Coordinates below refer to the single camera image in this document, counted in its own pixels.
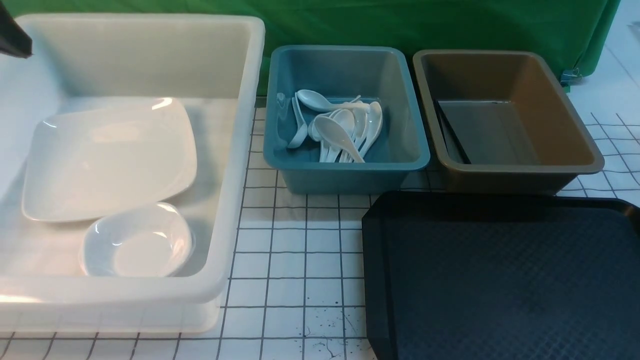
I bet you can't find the metal binder clip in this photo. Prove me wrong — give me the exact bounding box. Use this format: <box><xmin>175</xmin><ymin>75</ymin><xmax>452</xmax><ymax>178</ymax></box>
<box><xmin>558</xmin><ymin>68</ymin><xmax>583</xmax><ymax>88</ymax></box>

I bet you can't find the brown plastic bin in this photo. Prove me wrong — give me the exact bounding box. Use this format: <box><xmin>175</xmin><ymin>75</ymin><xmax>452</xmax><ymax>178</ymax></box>
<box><xmin>413</xmin><ymin>49</ymin><xmax>605</xmax><ymax>195</ymax></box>

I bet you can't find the white spoon top of pile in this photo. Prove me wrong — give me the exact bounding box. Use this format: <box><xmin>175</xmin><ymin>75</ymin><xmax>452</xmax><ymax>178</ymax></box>
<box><xmin>295</xmin><ymin>89</ymin><xmax>370</xmax><ymax>112</ymax></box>

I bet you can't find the black chopsticks pair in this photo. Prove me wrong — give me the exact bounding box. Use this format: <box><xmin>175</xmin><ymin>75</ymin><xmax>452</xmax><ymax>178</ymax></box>
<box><xmin>433</xmin><ymin>99</ymin><xmax>471</xmax><ymax>164</ymax></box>

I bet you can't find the white spoon far right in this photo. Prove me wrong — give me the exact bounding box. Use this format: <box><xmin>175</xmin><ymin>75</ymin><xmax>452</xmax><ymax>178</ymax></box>
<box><xmin>358</xmin><ymin>101</ymin><xmax>383</xmax><ymax>158</ymax></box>

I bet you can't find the white round spoon behind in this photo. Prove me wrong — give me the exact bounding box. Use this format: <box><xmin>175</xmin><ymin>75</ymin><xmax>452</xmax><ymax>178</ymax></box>
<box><xmin>307</xmin><ymin>112</ymin><xmax>329</xmax><ymax>142</ymax></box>

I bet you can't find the black serving tray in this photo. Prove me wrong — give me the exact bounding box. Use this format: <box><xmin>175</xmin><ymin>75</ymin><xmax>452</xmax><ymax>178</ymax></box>
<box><xmin>361</xmin><ymin>191</ymin><xmax>640</xmax><ymax>360</ymax></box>

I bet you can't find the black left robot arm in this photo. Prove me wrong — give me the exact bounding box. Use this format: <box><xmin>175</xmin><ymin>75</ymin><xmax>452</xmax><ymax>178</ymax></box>
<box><xmin>0</xmin><ymin>1</ymin><xmax>33</xmax><ymax>59</ymax></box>

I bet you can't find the white spoon far left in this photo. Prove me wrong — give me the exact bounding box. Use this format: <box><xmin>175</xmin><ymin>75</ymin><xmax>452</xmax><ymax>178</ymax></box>
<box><xmin>287</xmin><ymin>92</ymin><xmax>308</xmax><ymax>150</ymax></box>

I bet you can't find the white ceramic soup spoon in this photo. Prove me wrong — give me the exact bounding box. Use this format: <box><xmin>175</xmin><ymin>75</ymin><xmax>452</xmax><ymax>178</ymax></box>
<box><xmin>315</xmin><ymin>116</ymin><xmax>365</xmax><ymax>163</ymax></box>

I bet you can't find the white bowl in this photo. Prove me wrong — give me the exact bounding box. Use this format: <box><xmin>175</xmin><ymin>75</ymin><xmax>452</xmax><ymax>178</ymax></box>
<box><xmin>78</xmin><ymin>202</ymin><xmax>195</xmax><ymax>278</ymax></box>

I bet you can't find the large white plastic bin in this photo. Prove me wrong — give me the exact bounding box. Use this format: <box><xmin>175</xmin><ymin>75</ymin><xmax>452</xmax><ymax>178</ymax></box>
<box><xmin>1</xmin><ymin>13</ymin><xmax>265</xmax><ymax>337</ymax></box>

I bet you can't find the green backdrop cloth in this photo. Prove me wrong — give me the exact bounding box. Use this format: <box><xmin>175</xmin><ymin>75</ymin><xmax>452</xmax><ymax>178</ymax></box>
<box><xmin>3</xmin><ymin>0</ymin><xmax>620</xmax><ymax>96</ymax></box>

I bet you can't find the blue plastic bin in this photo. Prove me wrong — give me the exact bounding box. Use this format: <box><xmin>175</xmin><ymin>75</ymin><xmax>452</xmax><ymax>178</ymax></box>
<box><xmin>263</xmin><ymin>45</ymin><xmax>431</xmax><ymax>195</ymax></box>

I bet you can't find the white spoon centre pile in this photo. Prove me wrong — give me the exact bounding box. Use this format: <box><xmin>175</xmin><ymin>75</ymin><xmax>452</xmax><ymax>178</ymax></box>
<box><xmin>314</xmin><ymin>109</ymin><xmax>355</xmax><ymax>163</ymax></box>

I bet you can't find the white square rice plate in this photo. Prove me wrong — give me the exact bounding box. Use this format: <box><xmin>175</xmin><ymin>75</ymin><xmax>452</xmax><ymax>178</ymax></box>
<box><xmin>22</xmin><ymin>97</ymin><xmax>198</xmax><ymax>223</ymax></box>

